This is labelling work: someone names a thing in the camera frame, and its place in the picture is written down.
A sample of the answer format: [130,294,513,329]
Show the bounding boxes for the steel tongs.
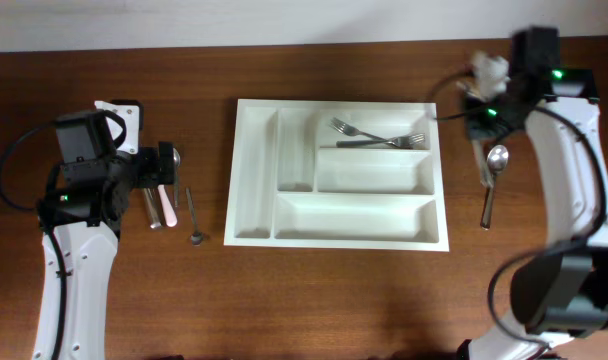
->
[142,188,162,229]

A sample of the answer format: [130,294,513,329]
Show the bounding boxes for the steel tablespoon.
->
[480,145,509,230]
[471,140,494,188]

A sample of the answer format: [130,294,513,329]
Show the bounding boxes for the pink plastic knife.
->
[157,184,178,227]

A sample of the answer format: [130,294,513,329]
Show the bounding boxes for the steel fork straight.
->
[336,133,426,149]

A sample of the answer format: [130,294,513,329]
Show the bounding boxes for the steel fork angled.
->
[331,118,385,140]

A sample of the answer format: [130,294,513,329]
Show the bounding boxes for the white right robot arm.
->
[456,26,608,359]

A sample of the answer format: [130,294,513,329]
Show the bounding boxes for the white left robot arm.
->
[32,101,175,359]

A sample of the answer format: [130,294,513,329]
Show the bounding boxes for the small steel teaspoon upper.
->
[173,148,181,209]

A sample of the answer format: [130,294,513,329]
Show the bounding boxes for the small steel teaspoon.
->
[173,148,181,209]
[185,187,204,246]

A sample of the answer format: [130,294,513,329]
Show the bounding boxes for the small steel teaspoon lower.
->
[185,187,204,246]

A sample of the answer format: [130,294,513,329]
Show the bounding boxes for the white cutlery tray organizer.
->
[224,99,449,252]

